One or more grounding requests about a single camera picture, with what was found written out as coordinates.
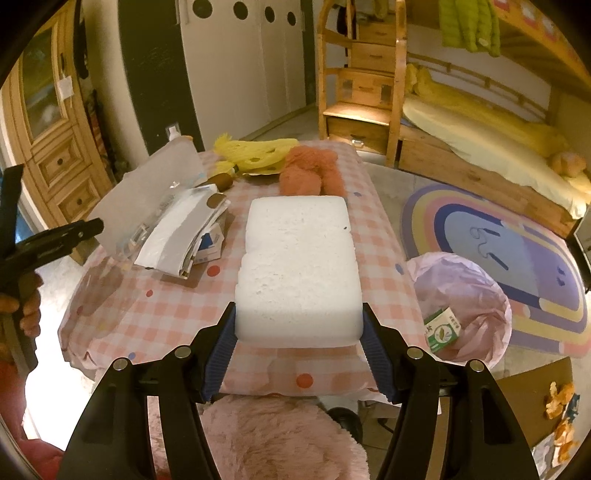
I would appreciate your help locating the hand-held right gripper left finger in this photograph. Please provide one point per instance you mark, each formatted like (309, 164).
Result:
(221, 360)

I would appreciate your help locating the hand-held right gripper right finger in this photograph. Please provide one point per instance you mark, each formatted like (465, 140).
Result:
(376, 360)

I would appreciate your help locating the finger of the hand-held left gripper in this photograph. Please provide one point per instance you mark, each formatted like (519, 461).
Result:
(69, 233)
(10, 203)

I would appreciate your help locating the bin with pink bag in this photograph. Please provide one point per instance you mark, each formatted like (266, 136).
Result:
(466, 286)

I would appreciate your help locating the white foam block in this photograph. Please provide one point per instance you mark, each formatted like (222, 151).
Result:
(295, 258)

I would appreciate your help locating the orange foam net sleeve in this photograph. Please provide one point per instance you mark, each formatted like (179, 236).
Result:
(300, 175)

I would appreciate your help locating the yellow foam net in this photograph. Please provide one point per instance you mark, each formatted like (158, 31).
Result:
(258, 154)

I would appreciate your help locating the person's left forearm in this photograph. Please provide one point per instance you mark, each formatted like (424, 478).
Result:
(11, 397)

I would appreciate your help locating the person's left hand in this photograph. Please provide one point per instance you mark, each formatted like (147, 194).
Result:
(30, 304)

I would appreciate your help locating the wooden cabinet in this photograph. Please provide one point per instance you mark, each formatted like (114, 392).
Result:
(60, 157)

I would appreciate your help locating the green white carton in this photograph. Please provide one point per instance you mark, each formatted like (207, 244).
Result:
(441, 332)

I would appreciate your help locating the pink checkered tablecloth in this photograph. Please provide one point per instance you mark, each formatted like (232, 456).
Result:
(152, 314)

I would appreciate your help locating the pink fluffy stool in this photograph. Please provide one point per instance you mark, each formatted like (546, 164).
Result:
(277, 438)

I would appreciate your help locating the white grey mailer bag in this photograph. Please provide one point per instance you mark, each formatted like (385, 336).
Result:
(175, 230)

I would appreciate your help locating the blue white small box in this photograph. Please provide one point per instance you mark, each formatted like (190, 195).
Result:
(210, 244)

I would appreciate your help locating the white paper note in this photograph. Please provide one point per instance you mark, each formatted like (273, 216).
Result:
(66, 88)

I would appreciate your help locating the brown cylinder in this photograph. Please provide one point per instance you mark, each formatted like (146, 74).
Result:
(221, 181)

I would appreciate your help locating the dark cloth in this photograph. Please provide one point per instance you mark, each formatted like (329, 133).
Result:
(81, 46)

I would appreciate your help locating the rainbow rug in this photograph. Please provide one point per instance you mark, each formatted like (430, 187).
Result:
(531, 258)

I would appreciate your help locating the white paper sheet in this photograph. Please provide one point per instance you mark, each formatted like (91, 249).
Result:
(547, 454)

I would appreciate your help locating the blue snack packet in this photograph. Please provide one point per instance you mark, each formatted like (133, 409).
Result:
(574, 408)

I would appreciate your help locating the wooden bunk bed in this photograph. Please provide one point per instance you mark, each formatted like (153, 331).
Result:
(461, 166)

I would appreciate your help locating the white wardrobe with round holes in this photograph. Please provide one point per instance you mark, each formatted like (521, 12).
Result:
(240, 74)

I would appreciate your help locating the wooden staircase drawers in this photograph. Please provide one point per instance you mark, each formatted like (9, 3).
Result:
(364, 124)

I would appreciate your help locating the pale yellow mattress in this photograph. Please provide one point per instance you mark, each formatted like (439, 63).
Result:
(480, 143)

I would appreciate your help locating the yellow pillow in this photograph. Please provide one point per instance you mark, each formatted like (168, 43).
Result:
(581, 182)

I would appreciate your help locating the yellow blanket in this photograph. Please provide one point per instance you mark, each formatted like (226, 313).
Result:
(485, 110)

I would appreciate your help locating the orange plush toy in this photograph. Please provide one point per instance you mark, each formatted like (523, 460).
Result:
(568, 164)

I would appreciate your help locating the green puffer jacket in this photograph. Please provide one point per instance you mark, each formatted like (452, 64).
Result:
(466, 27)

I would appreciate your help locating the white wall socket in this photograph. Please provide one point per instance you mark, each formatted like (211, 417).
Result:
(173, 131)

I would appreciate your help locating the black wall panel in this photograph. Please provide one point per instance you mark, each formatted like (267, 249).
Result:
(157, 69)

